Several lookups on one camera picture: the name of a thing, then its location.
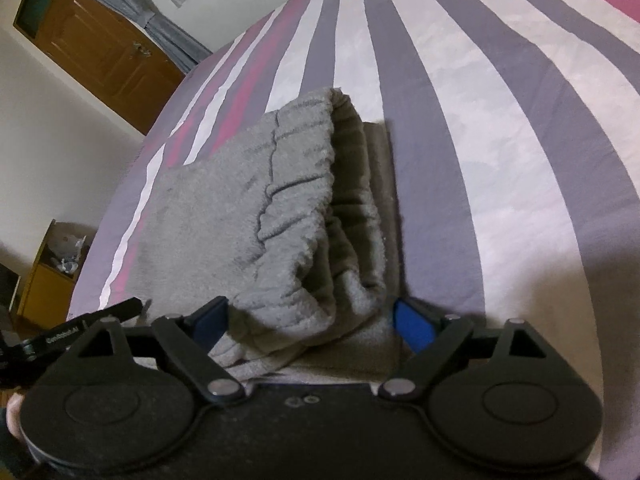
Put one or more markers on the person's left hand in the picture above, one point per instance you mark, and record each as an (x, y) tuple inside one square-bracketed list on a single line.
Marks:
[(15, 410)]

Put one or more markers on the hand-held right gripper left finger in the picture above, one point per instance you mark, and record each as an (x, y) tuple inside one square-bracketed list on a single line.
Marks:
[(212, 322)]

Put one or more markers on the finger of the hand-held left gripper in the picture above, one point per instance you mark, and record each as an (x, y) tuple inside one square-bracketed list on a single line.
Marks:
[(117, 308)]

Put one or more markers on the yellow wooden nightstand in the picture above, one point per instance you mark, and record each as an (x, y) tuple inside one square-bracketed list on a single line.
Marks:
[(45, 290)]

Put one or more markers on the striped bed sheet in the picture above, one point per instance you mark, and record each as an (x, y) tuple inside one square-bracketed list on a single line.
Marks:
[(500, 135)]

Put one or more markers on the grey curtain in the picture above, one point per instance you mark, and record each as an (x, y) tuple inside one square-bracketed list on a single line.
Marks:
[(165, 30)]

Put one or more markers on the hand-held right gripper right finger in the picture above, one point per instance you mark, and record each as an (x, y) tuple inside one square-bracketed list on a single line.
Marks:
[(412, 325)]

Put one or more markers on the brown wooden door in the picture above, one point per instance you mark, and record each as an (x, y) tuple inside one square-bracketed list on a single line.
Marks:
[(95, 45)]

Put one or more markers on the grey fleece pants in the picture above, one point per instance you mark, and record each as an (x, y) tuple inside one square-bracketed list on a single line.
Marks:
[(280, 220)]

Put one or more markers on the white crumpled bag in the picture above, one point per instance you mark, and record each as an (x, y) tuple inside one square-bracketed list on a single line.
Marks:
[(65, 255)]

